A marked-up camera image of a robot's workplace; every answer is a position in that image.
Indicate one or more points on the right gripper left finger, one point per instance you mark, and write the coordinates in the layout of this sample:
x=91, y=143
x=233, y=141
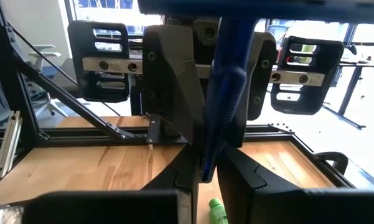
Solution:
x=112, y=207

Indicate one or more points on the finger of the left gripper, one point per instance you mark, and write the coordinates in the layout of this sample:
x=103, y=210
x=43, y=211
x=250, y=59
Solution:
x=261, y=74
x=171, y=84

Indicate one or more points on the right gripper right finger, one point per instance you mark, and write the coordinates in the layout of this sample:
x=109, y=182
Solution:
x=298, y=207

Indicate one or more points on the dark blue slim toiletry stick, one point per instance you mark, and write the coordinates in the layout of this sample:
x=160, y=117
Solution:
x=227, y=93

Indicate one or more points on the green Pert shampoo bottle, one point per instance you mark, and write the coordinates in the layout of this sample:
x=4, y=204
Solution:
x=217, y=211

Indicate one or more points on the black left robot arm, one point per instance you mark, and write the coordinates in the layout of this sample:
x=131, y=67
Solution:
x=267, y=11

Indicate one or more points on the red cup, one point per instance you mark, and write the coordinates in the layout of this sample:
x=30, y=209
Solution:
x=291, y=59

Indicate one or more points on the pale green canister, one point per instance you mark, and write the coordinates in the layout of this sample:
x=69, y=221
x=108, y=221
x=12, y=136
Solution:
x=307, y=49

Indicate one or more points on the white office chair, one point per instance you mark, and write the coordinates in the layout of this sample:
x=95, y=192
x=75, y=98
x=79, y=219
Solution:
x=45, y=54

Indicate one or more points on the black standing desk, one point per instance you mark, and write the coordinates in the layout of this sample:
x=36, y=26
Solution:
x=350, y=90

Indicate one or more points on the white aluminium extrusion bar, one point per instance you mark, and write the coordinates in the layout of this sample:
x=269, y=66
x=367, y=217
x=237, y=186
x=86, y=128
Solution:
x=9, y=143

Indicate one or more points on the black aluminium rig frame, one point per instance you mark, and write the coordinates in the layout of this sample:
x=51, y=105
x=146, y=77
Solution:
x=81, y=133

